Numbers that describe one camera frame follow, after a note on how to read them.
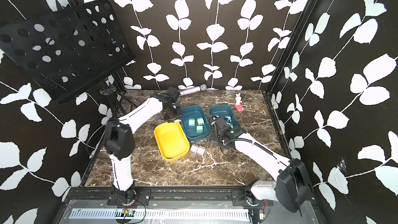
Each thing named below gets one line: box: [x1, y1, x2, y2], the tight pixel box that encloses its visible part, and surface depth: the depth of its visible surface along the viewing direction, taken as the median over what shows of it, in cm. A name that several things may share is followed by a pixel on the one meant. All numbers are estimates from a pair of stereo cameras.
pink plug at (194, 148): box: [189, 143, 199, 153], surface depth 90 cm
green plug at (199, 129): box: [196, 125, 204, 134], surface depth 97 cm
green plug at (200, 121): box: [196, 116, 205, 126], surface depth 103 cm
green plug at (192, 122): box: [188, 117, 196, 127], surface depth 103 cm
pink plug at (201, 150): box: [196, 145, 206, 156], surface depth 90 cm
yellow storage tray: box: [153, 121, 190, 162], surface depth 95 cm
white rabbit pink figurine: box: [234, 92, 245, 112], surface depth 111 cm
